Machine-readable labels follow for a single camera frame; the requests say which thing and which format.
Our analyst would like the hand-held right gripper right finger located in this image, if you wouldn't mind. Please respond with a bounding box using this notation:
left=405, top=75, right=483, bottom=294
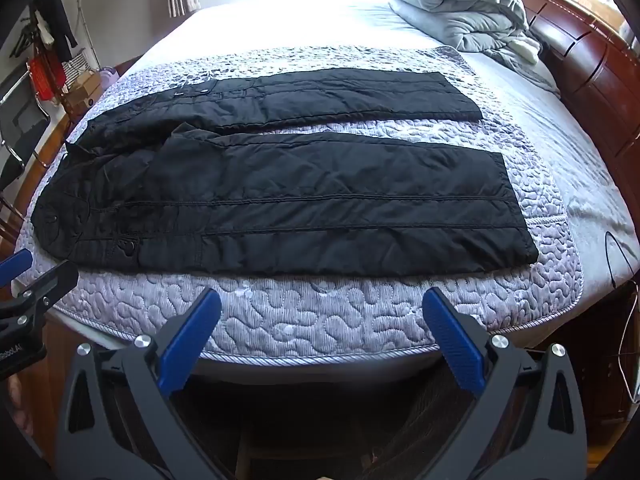
left=415, top=287, right=588, bottom=480

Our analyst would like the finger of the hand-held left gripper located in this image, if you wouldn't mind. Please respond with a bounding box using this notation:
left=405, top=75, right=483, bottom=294
left=0, top=249, right=34, bottom=291
left=0, top=260, right=81, bottom=347

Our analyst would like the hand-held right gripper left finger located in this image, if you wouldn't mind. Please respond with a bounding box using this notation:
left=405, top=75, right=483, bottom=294
left=55, top=287, right=241, bottom=480

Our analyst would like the black hooded jacket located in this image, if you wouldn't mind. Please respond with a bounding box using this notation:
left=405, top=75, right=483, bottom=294
left=32, top=66, right=540, bottom=277

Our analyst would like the quilted grey bed cover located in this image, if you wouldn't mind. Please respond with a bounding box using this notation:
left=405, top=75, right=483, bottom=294
left=15, top=45, right=586, bottom=357

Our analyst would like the black metal chair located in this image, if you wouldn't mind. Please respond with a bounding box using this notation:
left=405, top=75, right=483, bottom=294
left=0, top=67, right=57, bottom=201

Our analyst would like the dark wooden nightstand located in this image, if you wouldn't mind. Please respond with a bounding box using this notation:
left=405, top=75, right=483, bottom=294
left=580, top=280, right=640, bottom=428

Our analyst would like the cardboard box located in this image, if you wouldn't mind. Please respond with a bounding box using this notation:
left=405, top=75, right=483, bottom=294
left=64, top=71, right=107, bottom=117

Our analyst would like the red hanging bag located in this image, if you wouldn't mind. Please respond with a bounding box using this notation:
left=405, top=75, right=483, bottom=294
left=27, top=56, right=67, bottom=104

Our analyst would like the black hanging garment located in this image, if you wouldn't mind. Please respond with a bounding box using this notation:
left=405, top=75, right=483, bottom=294
left=32, top=0, right=77, bottom=64

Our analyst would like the dark wooden headboard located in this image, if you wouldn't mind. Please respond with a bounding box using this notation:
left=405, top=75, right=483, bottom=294
left=506, top=0, right=640, bottom=181

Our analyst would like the white cloth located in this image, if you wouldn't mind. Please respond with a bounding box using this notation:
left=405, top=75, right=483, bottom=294
left=509, top=37, right=544, bottom=66

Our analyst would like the folded grey duvet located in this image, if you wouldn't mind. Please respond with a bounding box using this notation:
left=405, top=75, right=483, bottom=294
left=376, top=0, right=561, bottom=95

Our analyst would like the bed with pale sheet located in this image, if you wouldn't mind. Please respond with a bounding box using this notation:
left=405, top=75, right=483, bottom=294
left=12, top=0, right=640, bottom=378

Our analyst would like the white cable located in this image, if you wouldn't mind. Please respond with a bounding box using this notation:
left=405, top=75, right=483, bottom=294
left=616, top=285, right=640, bottom=407

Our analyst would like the black cable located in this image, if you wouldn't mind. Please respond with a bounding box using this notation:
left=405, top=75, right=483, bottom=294
left=602, top=231, right=640, bottom=290

